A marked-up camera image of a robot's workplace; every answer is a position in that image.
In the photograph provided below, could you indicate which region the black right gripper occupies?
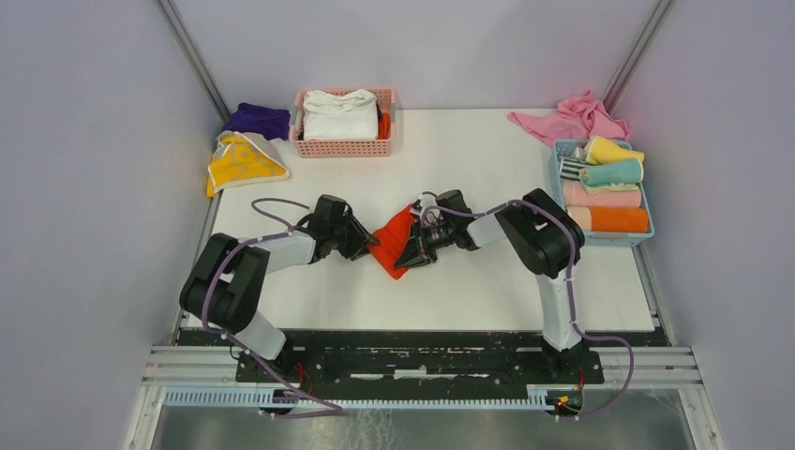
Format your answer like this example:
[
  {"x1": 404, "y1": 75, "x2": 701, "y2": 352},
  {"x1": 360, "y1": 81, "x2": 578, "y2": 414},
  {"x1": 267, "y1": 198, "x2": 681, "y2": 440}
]
[{"x1": 395, "y1": 219, "x2": 456, "y2": 271}]

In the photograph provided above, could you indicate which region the orange red towel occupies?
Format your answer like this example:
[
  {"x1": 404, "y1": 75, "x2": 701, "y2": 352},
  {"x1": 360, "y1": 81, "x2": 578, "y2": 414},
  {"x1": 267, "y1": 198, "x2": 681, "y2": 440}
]
[{"x1": 367, "y1": 205, "x2": 417, "y2": 280}]

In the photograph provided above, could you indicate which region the yellow green teal towel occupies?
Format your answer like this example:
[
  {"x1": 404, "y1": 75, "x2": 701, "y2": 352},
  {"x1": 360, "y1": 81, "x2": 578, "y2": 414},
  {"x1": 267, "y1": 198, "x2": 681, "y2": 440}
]
[{"x1": 579, "y1": 158, "x2": 644, "y2": 194}]

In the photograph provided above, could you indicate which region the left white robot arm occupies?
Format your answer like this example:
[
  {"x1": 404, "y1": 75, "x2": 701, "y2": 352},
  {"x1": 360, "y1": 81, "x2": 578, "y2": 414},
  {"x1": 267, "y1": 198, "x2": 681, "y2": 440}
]
[{"x1": 179, "y1": 194, "x2": 380, "y2": 382}]

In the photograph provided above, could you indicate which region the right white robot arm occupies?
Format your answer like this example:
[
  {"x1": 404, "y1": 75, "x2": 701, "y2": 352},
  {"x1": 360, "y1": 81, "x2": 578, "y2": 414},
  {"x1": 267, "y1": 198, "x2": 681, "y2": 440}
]
[{"x1": 389, "y1": 188, "x2": 584, "y2": 383}]

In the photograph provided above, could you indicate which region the pink perforated basket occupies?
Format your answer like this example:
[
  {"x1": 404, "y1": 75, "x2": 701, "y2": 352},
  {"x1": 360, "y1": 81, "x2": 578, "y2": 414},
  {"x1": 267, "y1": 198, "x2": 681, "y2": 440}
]
[{"x1": 289, "y1": 87, "x2": 397, "y2": 158}]

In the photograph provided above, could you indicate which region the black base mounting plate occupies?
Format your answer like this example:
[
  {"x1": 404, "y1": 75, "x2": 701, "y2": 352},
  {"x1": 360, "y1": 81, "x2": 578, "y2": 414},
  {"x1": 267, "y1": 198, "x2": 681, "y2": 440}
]
[{"x1": 176, "y1": 327, "x2": 672, "y2": 402}]

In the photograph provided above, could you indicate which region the orange cloth in pink basket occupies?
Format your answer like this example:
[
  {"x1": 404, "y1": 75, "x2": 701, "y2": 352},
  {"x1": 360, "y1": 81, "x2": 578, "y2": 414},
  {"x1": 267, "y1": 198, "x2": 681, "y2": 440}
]
[{"x1": 377, "y1": 112, "x2": 391, "y2": 140}]

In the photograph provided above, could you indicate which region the white folded cloth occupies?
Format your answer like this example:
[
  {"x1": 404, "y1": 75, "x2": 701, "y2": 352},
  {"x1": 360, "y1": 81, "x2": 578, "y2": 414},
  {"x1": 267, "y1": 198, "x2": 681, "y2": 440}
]
[{"x1": 302, "y1": 89, "x2": 379, "y2": 141}]

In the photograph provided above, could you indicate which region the purple cloth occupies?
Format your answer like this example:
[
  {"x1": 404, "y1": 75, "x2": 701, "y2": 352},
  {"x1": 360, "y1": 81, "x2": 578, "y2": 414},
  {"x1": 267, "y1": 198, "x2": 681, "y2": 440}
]
[{"x1": 222, "y1": 102, "x2": 291, "y2": 141}]

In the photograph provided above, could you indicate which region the rolled striped towel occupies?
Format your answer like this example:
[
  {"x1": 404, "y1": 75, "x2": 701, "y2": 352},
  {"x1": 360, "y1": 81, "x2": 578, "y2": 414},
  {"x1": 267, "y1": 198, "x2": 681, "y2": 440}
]
[{"x1": 559, "y1": 157, "x2": 588, "y2": 181}]

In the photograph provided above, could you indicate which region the rolled yellow towel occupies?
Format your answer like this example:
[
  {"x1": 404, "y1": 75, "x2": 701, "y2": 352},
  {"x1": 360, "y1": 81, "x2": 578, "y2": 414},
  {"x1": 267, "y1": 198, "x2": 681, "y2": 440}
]
[{"x1": 584, "y1": 136, "x2": 645, "y2": 165}]

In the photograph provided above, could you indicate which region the pink crumpled towel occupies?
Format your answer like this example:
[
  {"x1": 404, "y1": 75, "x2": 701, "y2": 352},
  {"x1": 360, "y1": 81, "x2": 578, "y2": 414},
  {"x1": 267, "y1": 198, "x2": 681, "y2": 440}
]
[{"x1": 507, "y1": 91, "x2": 631, "y2": 146}]

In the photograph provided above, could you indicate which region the white slotted cable duct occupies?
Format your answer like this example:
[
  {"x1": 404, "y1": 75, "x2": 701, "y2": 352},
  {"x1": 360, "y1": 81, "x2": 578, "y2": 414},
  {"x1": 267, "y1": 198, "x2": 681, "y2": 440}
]
[{"x1": 162, "y1": 387, "x2": 561, "y2": 412}]

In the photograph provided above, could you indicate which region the aluminium corner rail left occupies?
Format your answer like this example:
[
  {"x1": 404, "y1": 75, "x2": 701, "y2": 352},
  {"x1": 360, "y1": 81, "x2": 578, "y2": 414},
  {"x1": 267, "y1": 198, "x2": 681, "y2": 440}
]
[{"x1": 154, "y1": 0, "x2": 231, "y2": 121}]

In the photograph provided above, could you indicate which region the aluminium corner rail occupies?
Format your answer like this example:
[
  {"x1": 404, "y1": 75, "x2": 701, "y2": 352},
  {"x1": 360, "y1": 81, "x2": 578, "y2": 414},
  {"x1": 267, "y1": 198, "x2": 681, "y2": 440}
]
[
  {"x1": 602, "y1": 0, "x2": 677, "y2": 113},
  {"x1": 154, "y1": 0, "x2": 231, "y2": 121}
]

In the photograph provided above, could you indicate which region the aluminium corner rail right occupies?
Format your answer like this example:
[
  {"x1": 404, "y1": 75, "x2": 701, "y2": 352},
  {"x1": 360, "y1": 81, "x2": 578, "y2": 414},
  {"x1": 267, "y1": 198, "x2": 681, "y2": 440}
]
[{"x1": 602, "y1": 0, "x2": 677, "y2": 113}]

